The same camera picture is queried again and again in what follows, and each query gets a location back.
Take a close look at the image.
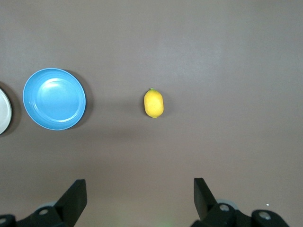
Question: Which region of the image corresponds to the yellow lemon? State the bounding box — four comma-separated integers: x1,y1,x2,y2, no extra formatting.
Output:
143,87,165,119

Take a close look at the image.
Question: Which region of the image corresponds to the beige plate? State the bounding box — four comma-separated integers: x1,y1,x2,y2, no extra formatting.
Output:
0,87,13,136

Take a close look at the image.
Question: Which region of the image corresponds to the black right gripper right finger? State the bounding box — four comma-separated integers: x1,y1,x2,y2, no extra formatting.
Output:
190,177,291,227

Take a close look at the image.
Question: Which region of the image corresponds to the brown table cover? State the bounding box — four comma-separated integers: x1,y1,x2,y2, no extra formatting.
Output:
0,0,303,227

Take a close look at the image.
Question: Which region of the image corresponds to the blue plate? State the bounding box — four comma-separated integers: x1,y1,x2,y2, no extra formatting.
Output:
22,68,87,131

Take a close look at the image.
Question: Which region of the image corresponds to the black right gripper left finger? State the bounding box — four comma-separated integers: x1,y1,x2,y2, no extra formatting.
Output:
0,179,88,227

